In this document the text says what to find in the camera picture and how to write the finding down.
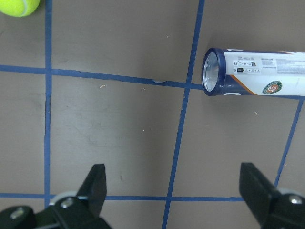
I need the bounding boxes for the white blue tennis ball can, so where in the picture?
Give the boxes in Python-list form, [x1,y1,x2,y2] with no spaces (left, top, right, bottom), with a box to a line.
[201,48,305,97]

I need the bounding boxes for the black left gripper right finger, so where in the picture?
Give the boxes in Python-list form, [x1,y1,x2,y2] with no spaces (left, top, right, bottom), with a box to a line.
[239,162,305,229]

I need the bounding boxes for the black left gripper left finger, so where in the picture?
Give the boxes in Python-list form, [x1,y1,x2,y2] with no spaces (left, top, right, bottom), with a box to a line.
[49,164,107,229]

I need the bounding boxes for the tennis ball near left gripper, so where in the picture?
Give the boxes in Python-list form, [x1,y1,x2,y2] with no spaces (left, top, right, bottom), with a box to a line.
[0,0,40,17]

